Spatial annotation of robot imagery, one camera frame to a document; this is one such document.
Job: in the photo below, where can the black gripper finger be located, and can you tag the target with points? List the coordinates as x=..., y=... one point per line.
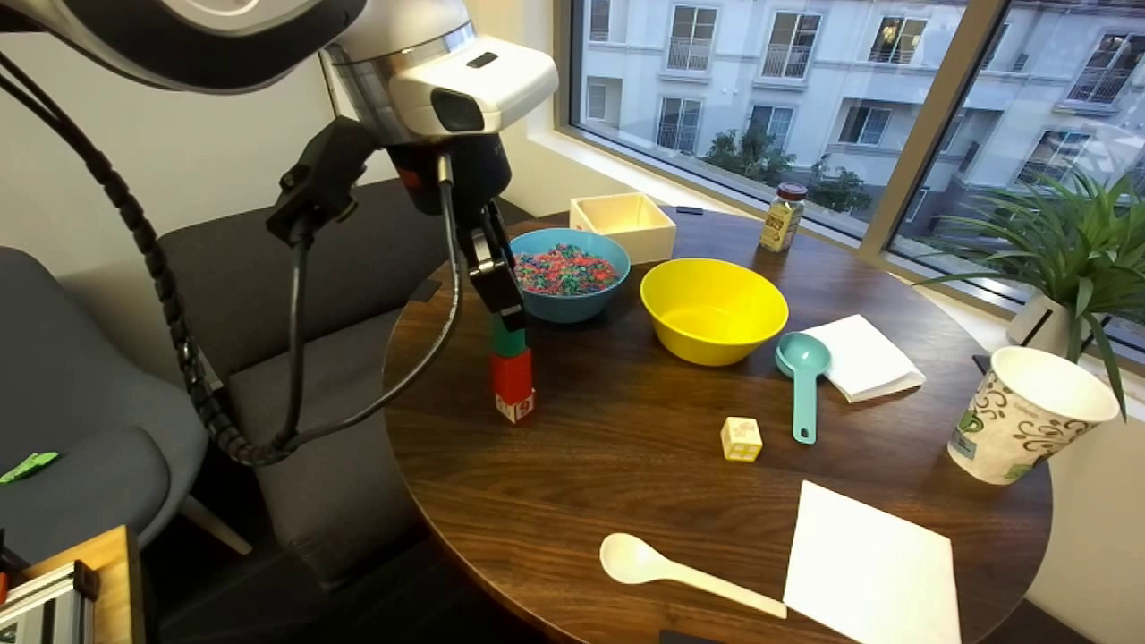
x=489, y=272
x=510, y=272

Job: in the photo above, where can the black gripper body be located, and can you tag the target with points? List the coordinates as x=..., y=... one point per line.
x=458, y=181

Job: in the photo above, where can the green cylinder block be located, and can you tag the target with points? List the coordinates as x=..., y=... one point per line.
x=510, y=341

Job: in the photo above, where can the orange block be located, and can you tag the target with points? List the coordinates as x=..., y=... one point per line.
x=512, y=378

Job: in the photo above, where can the wooden letter block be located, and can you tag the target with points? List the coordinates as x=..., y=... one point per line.
x=741, y=436

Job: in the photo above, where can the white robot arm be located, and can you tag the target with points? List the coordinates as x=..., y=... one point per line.
x=395, y=58

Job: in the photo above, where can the white wooden block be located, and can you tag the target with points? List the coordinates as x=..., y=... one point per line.
x=515, y=408

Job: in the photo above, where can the blue bowl of coloured beads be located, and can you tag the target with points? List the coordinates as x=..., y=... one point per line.
x=578, y=272

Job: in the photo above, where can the cream square box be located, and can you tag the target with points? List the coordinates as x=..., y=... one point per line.
x=628, y=219

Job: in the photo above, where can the dark grey armchair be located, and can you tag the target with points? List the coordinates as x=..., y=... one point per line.
x=343, y=393

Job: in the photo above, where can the yellow bowl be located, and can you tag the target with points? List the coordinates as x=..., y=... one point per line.
x=718, y=312

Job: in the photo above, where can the small jar with yellow label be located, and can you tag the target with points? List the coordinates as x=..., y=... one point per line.
x=781, y=219

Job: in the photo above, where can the teal measuring scoop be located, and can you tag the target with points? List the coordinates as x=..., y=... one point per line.
x=804, y=364

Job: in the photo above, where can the white plastic spoon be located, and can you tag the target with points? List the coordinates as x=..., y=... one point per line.
x=639, y=560

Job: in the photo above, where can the folded white napkin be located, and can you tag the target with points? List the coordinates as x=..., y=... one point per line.
x=865, y=356

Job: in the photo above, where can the white building outside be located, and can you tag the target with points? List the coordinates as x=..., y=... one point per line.
x=811, y=67

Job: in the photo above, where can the blue-grey armchair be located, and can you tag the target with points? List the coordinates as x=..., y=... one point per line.
x=85, y=405

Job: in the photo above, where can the flat white napkin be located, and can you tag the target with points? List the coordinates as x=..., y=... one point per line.
x=871, y=572

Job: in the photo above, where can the wooden box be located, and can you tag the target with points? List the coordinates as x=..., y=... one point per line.
x=111, y=584

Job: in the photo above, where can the small green object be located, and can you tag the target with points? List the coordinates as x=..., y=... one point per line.
x=25, y=466

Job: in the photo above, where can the patterned paper cup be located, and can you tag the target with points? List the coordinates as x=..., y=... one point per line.
x=1022, y=415

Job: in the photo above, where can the white planter pot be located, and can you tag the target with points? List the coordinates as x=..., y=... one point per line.
x=1039, y=325

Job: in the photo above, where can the green potted plant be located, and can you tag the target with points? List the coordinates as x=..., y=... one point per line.
x=1073, y=244

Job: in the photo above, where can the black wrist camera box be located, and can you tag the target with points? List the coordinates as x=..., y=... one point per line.
x=324, y=181

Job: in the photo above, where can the window frame post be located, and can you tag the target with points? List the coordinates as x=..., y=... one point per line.
x=931, y=107

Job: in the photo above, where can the aluminium extrusion frame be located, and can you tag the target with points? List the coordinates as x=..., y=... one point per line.
x=40, y=595

